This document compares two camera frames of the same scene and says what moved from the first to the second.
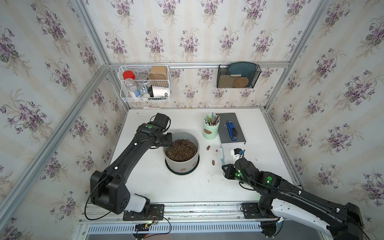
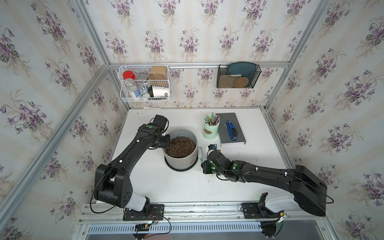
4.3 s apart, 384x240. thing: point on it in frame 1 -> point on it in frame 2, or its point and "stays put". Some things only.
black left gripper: x=169 y=144 stays put
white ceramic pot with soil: x=182 y=155 stays put
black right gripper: x=229 y=167 -> x=204 y=167
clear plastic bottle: x=131 y=87 stays put
